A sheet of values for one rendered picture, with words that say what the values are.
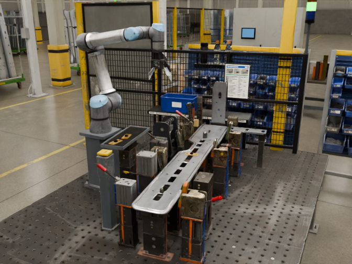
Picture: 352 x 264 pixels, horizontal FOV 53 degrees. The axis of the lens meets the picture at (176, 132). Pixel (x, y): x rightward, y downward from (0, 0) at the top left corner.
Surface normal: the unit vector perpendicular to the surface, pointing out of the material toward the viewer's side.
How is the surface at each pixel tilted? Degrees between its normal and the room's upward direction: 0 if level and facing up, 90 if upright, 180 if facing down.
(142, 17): 90
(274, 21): 90
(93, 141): 90
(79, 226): 0
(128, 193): 90
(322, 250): 0
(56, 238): 0
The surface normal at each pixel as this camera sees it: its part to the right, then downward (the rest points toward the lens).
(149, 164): -0.32, 0.30
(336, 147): -0.45, 0.43
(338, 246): 0.00, -0.95
